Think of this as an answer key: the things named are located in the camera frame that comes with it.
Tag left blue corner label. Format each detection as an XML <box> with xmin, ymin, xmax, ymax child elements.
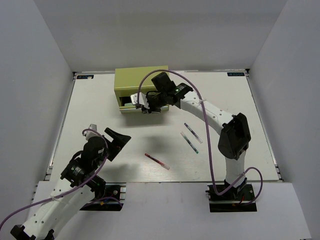
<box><xmin>76</xmin><ymin>74</ymin><xmax>94</xmax><ymax>80</ymax></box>

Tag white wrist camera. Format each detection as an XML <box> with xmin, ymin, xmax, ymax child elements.
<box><xmin>130</xmin><ymin>92</ymin><xmax>150</xmax><ymax>109</ymax></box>
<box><xmin>82</xmin><ymin>123</ymin><xmax>99</xmax><ymax>141</ymax></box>

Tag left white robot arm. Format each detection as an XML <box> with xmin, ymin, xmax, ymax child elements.
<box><xmin>10</xmin><ymin>124</ymin><xmax>131</xmax><ymax>240</ymax></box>

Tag right blue corner label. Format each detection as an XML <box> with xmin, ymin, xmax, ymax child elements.
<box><xmin>227</xmin><ymin>72</ymin><xmax>245</xmax><ymax>77</ymax></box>

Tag blue corner label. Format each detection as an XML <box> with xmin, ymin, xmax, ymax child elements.
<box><xmin>227</xmin><ymin>72</ymin><xmax>245</xmax><ymax>77</ymax></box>
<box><xmin>76</xmin><ymin>74</ymin><xmax>94</xmax><ymax>80</ymax></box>

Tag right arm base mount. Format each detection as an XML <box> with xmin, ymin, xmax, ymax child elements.
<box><xmin>205</xmin><ymin>184</ymin><xmax>257</xmax><ymax>213</ymax></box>

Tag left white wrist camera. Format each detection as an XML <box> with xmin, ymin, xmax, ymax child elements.
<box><xmin>82</xmin><ymin>123</ymin><xmax>99</xmax><ymax>141</ymax></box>

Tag green metal drawer box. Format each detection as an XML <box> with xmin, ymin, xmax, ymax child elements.
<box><xmin>114</xmin><ymin>65</ymin><xmax>169</xmax><ymax>114</ymax></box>

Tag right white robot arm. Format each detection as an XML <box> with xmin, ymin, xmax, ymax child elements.
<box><xmin>132</xmin><ymin>69</ymin><xmax>251</xmax><ymax>200</ymax></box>

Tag green gel pen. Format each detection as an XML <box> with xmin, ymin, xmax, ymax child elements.
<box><xmin>180</xmin><ymin>131</ymin><xmax>199</xmax><ymax>154</ymax></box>

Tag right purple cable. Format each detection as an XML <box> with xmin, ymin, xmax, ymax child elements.
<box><xmin>137</xmin><ymin>69</ymin><xmax>264</xmax><ymax>206</ymax></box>

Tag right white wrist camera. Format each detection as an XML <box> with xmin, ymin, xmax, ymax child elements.
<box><xmin>130</xmin><ymin>92</ymin><xmax>150</xmax><ymax>109</ymax></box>

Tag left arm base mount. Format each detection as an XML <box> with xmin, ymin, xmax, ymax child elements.
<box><xmin>80</xmin><ymin>182</ymin><xmax>127</xmax><ymax>212</ymax></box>

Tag red gel pen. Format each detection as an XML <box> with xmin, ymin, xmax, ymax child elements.
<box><xmin>144</xmin><ymin>153</ymin><xmax>170</xmax><ymax>171</ymax></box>

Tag purple gel pen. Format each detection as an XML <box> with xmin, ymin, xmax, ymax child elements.
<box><xmin>184</xmin><ymin>122</ymin><xmax>203</xmax><ymax>144</ymax></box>

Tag green highlighter marker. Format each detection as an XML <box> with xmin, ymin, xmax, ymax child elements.
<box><xmin>124</xmin><ymin>102</ymin><xmax>134</xmax><ymax>107</ymax></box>

